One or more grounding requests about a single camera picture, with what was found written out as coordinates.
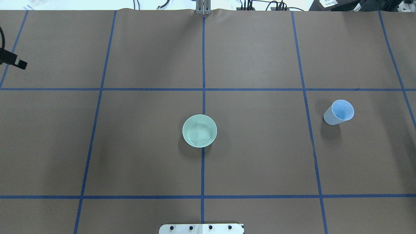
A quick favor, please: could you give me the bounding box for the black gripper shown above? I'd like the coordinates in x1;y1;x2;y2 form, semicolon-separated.
0;48;27;70

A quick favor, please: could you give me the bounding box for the light green bowl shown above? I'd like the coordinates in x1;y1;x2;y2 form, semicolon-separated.
182;114;217;148

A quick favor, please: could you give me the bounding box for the light blue paper cup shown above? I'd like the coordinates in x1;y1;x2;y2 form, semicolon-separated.
323;99;355;125

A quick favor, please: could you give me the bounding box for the aluminium frame post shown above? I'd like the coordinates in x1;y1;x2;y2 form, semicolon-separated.
195;0;212;15

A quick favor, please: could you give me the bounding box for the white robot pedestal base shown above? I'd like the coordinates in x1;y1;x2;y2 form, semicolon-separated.
159;223;245;234

